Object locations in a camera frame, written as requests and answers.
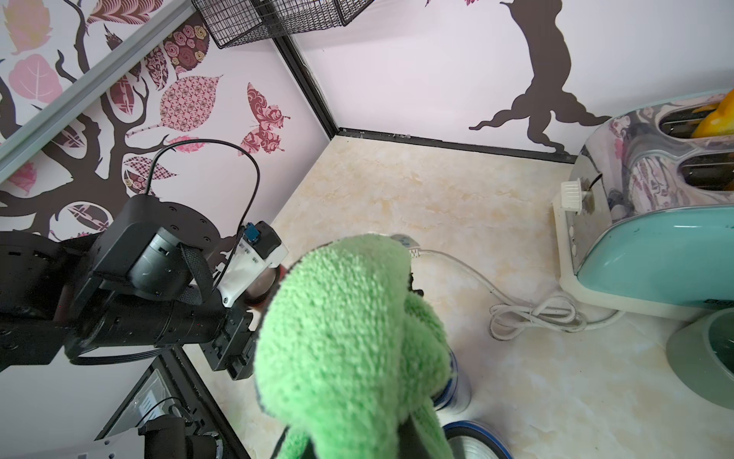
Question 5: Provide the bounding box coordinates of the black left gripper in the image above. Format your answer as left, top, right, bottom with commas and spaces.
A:
201, 307, 257, 381

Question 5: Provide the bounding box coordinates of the green and grey cloth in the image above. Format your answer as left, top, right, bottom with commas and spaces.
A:
254, 234, 452, 458

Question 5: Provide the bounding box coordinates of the red thermos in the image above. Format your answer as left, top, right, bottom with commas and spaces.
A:
242, 265, 284, 309

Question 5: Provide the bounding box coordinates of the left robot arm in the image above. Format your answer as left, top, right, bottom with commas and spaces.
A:
1, 195, 254, 380

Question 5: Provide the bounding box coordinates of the dark blue thermos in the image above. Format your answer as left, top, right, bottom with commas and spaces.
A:
443, 421, 513, 459

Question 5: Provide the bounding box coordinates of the mint green toaster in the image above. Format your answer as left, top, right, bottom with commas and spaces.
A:
552, 93, 733, 321

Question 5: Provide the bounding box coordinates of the green cup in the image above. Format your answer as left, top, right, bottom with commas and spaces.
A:
666, 308, 733, 409

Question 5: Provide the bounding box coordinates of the yellow bread slice back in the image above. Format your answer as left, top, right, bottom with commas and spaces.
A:
691, 91, 734, 139

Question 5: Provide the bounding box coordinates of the white toaster power cord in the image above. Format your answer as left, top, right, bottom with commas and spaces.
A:
400, 234, 626, 342

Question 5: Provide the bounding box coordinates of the black wire basket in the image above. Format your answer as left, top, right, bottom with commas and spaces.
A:
192, 0, 373, 49

